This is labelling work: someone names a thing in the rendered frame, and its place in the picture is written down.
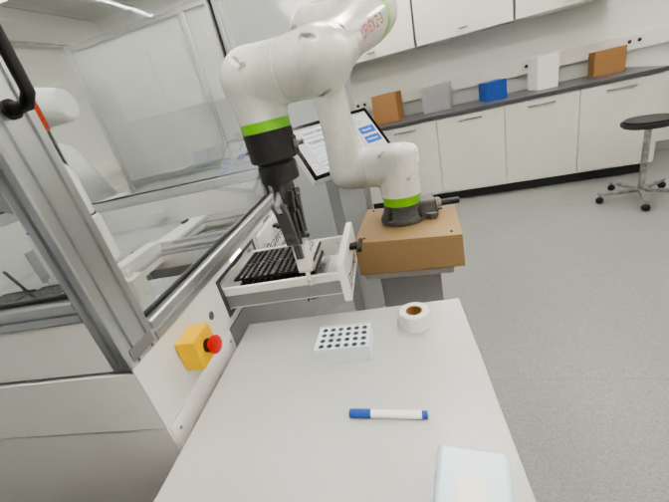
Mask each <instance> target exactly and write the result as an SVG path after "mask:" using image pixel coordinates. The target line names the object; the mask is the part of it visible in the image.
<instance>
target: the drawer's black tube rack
mask: <svg viewBox="0 0 669 502"><path fill-rule="evenodd" d="M323 255H324V250H322V251H321V255H320V258H319V260H318V262H317V265H316V270H313V271H312V272H311V275H316V274H317V273H318V270H319V267H320V264H321V261H322V258H323ZM303 276H306V273H299V270H298V266H297V263H296V259H295V256H294V252H293V249H292V246H290V247H284V248H278V249H272V250H266V251H260V252H255V253H254V254H253V255H252V256H251V258H250V259H249V260H248V262H247V263H246V264H245V266H244V267H243V268H242V270H241V271H240V272H239V274H238V275H237V276H236V278H235V279H234V282H238V281H242V283H241V285H240V286H242V285H249V284H256V283H262V282H269V281H276V280H283V279H289V278H296V277H303Z"/></svg>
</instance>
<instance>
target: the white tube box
mask: <svg viewBox="0 0 669 502"><path fill-rule="evenodd" d="M372 347H373V330H372V326H371V322H368V323H357V324H347V325H336V326H326V327H320V331H319V334H318V338H317V341H316V344H315V348H314V353H315V356H316V359H317V362H318V364H321V363H335V362H349V361H364V360H372Z"/></svg>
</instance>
